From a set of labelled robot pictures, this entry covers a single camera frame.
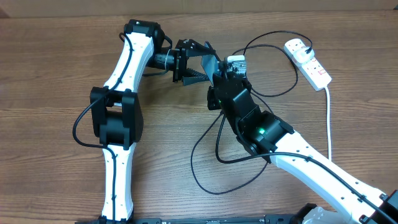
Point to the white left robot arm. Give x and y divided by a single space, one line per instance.
116 111

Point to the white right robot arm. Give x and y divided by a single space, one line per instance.
265 135

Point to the blue Galaxy smartphone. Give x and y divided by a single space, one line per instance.
210 65

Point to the white power strip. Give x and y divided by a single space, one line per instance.
312 70

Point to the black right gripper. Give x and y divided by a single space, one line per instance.
247 84

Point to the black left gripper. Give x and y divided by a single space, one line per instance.
181 62

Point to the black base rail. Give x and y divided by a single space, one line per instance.
267 219

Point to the white charger plug adapter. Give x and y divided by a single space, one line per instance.
303 55

